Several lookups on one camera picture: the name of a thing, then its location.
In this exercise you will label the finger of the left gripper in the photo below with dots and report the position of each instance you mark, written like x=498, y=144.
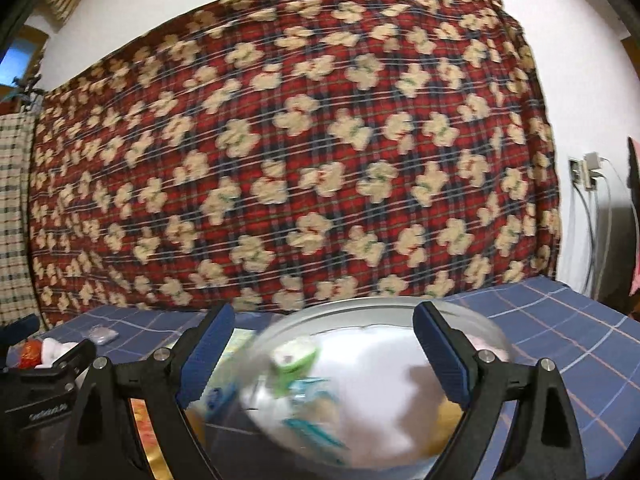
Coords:
x=19, y=330

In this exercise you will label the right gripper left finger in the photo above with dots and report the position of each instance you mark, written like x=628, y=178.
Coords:
x=100, y=440

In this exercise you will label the red gold satin pouch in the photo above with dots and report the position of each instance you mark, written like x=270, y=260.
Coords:
x=31, y=354

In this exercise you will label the white gauze roll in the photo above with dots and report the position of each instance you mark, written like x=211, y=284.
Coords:
x=52, y=350

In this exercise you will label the clear plastic bag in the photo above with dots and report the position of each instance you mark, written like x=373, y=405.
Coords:
x=101, y=335

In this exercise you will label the yellow sponge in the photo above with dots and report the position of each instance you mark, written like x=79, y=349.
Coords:
x=448, y=416

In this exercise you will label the green tissue packet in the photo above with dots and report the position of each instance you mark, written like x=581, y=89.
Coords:
x=291, y=361

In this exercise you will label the teal cloth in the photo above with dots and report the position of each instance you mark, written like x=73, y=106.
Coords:
x=315, y=416

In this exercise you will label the pink fluffy cloth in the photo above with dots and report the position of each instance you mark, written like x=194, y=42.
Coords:
x=481, y=344

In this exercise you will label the green white checkered cloth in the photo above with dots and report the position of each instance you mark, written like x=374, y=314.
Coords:
x=17, y=291

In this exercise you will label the blue plaid tablecloth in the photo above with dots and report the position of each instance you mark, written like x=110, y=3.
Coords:
x=595, y=348

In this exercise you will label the round metal tin container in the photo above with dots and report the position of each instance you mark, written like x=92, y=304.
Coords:
x=387, y=393

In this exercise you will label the wooden coat rack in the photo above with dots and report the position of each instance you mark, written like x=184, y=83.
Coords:
x=26, y=92

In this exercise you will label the window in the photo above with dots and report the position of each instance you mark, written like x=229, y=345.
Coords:
x=16, y=61

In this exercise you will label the white charger plug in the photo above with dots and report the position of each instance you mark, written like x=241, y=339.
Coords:
x=591, y=165

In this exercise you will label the red plaid bear blanket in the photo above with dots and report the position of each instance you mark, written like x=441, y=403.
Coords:
x=276, y=154

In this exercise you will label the wall power socket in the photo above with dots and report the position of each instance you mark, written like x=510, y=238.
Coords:
x=576, y=172

